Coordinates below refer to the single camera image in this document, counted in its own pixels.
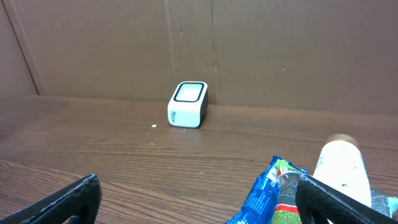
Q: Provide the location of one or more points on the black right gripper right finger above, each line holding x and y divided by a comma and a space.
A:
318, 203

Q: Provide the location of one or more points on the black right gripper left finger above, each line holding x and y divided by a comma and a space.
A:
77, 203

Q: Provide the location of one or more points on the green Haribo candy bag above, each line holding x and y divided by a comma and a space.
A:
286, 211

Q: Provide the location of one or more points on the white tube with gold cap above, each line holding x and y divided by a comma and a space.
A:
340, 165

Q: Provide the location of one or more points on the blue Oreo cookie pack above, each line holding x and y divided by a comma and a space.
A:
260, 203

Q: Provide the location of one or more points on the mint green wipes pack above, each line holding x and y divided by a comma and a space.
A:
382, 203

